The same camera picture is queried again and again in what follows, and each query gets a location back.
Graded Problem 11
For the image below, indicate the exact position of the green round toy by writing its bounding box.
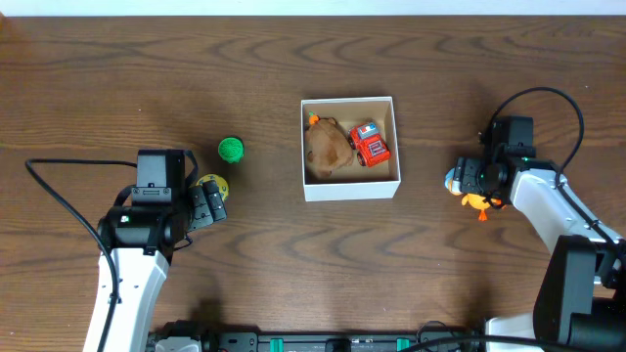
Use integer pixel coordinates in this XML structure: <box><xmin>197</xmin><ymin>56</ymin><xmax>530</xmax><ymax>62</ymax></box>
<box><xmin>218</xmin><ymin>137</ymin><xmax>245</xmax><ymax>163</ymax></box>

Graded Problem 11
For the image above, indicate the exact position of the brown plush capybara toy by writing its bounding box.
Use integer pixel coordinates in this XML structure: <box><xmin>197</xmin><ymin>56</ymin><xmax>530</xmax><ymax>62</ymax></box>
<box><xmin>304</xmin><ymin>112</ymin><xmax>354</xmax><ymax>179</ymax></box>

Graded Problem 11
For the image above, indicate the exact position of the yellow rubber duck toy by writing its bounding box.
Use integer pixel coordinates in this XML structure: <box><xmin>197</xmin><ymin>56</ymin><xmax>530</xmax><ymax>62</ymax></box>
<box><xmin>444</xmin><ymin>169</ymin><xmax>505</xmax><ymax>222</ymax></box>

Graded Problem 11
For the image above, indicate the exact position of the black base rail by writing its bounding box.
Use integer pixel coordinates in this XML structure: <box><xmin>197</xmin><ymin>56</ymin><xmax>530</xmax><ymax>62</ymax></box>
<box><xmin>146</xmin><ymin>320</ymin><xmax>583</xmax><ymax>352</ymax></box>

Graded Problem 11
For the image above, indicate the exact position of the white cardboard box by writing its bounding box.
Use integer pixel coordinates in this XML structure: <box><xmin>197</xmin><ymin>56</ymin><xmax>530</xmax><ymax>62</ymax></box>
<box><xmin>300</xmin><ymin>96</ymin><xmax>402</xmax><ymax>201</ymax></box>

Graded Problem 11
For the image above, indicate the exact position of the black cable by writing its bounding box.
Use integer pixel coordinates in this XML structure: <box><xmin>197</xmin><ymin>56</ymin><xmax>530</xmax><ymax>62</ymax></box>
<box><xmin>22</xmin><ymin>156</ymin><xmax>138</xmax><ymax>352</ymax></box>
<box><xmin>483</xmin><ymin>86</ymin><xmax>626</xmax><ymax>255</ymax></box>

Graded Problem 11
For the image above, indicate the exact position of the yellow ball with blue letters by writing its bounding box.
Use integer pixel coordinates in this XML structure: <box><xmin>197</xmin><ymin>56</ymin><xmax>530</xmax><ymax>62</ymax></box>
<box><xmin>196</xmin><ymin>173</ymin><xmax>229</xmax><ymax>201</ymax></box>

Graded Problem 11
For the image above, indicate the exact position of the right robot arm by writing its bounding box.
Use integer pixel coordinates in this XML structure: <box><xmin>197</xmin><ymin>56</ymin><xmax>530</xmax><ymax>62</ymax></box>
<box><xmin>444</xmin><ymin>154</ymin><xmax>625</xmax><ymax>351</ymax></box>

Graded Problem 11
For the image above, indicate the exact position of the right black cable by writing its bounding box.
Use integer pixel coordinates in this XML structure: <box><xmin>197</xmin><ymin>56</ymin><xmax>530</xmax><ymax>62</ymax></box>
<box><xmin>483</xmin><ymin>86</ymin><xmax>626</xmax><ymax>255</ymax></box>

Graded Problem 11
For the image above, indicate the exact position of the red toy fire truck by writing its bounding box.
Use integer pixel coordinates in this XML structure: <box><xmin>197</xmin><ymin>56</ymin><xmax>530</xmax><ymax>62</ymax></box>
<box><xmin>347</xmin><ymin>122</ymin><xmax>391</xmax><ymax>167</ymax></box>

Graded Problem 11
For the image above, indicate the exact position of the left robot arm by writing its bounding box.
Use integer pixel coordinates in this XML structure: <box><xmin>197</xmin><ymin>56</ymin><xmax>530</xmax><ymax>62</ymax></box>
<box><xmin>83</xmin><ymin>174</ymin><xmax>229</xmax><ymax>351</ymax></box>

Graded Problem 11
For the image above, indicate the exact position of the left black cable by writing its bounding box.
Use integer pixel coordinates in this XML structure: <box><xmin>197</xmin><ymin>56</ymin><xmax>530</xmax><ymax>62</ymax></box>
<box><xmin>22</xmin><ymin>156</ymin><xmax>138</xmax><ymax>352</ymax></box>

